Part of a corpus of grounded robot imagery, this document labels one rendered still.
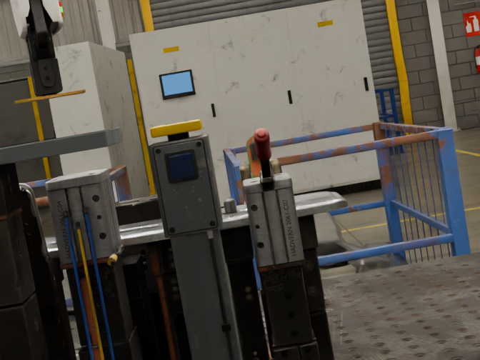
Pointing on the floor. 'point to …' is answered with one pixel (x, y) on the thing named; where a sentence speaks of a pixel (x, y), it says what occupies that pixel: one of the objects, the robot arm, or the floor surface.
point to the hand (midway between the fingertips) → (46, 77)
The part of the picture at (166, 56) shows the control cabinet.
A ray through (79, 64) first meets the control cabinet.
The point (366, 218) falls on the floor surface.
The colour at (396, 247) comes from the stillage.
